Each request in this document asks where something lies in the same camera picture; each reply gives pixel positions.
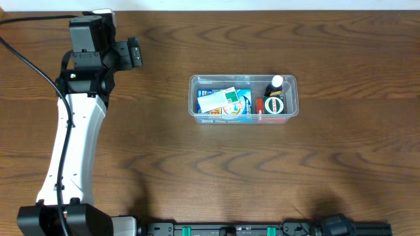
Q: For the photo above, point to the dark bottle white cap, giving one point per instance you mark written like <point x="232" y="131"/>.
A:
<point x="274" y="88"/>

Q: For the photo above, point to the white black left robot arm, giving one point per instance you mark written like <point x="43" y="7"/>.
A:
<point x="65" y="203"/>

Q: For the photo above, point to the red medicine box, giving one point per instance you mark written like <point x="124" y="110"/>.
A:
<point x="267" y="118"/>

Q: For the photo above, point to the white green Panadol box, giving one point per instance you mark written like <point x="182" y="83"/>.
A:
<point x="209" y="100"/>

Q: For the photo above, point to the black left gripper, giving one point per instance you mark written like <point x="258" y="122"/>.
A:
<point x="134" y="52"/>

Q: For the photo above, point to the blue fever medicine box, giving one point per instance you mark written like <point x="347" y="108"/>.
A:
<point x="236" y="113"/>

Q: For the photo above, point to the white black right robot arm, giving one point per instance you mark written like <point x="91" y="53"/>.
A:
<point x="335" y="225"/>

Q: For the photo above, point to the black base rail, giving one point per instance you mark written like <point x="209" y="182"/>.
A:
<point x="286" y="228"/>

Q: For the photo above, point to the clear plastic container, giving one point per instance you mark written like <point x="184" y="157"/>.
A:
<point x="252" y="107"/>

